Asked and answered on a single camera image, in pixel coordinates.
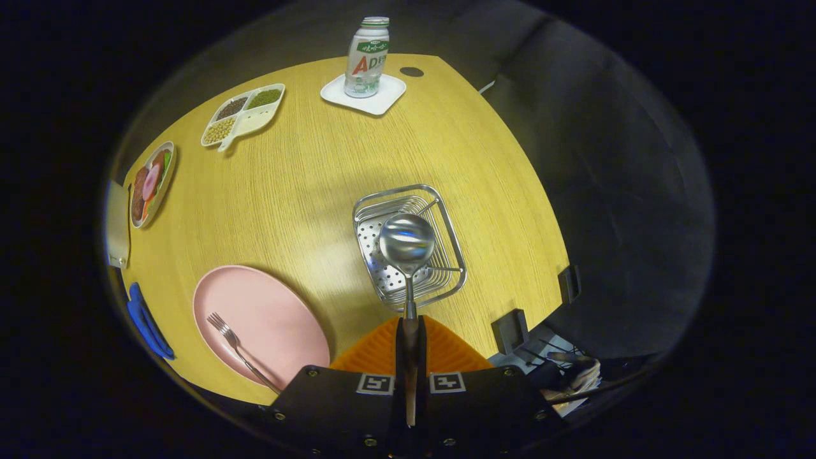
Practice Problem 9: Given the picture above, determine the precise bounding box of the pale crumpled cloth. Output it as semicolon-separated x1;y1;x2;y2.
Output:
542;354;603;404

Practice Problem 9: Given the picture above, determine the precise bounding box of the black backdrop cloth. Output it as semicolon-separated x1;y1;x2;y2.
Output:
115;0;715;383

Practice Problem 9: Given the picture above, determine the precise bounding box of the metal wire basket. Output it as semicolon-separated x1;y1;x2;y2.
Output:
352;184;468;312

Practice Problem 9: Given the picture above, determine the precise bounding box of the pink plate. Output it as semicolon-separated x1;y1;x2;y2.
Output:
193;265;331;391

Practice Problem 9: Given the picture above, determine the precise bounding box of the pile of yellow soybeans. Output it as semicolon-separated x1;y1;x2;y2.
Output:
203;118;235;144

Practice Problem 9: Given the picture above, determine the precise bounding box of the metal spoon wooden handle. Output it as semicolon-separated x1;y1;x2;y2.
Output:
379;213;437;428

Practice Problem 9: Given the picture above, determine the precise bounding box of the black table clamp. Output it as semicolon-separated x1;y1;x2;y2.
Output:
491;309;530;354
558;265;582;303

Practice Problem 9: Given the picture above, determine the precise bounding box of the white round food plate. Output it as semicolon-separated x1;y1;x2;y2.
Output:
129;141;177;229

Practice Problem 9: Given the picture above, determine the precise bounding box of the pile of dark beans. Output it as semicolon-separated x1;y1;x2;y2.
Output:
215;97;249;120

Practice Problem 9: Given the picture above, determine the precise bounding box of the white divided dish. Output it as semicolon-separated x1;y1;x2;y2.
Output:
201;83;286;152

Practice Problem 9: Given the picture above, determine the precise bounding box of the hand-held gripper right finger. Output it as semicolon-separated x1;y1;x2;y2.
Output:
408;316;565;459

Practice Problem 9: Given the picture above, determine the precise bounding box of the metal fork wooden handle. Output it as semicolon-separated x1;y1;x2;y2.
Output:
206;312;282;395

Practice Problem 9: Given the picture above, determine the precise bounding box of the white drink bottle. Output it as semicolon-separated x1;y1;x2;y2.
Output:
344;17;391;98

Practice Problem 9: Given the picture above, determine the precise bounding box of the white square coaster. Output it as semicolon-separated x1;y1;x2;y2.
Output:
320;73;407;116

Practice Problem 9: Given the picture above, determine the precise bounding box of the long brown meat piece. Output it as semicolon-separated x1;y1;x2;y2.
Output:
132;167;149;221

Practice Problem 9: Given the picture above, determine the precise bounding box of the white toaster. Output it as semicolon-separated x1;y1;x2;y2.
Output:
105;180;131;268

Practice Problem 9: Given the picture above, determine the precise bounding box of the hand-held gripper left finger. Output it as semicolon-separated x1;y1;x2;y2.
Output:
258;316;409;459

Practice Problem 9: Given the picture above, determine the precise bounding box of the blue folded towel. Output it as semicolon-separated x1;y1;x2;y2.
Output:
126;282;176;361

